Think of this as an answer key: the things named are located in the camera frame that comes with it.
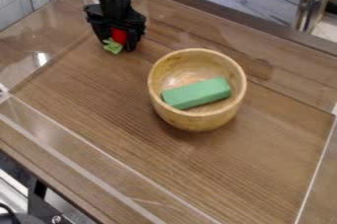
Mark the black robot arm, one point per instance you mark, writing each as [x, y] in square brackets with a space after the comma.
[113, 8]

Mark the clear acrylic tray wall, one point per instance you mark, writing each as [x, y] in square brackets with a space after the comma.
[112, 192]

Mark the green rectangular block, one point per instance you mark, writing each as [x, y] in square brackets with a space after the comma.
[197, 94]

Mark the red plush fruit green leaf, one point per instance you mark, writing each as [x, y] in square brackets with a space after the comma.
[116, 42]

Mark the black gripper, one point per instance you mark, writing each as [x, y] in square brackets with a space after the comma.
[131, 21]

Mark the wooden bowl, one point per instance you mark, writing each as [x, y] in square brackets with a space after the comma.
[184, 67]

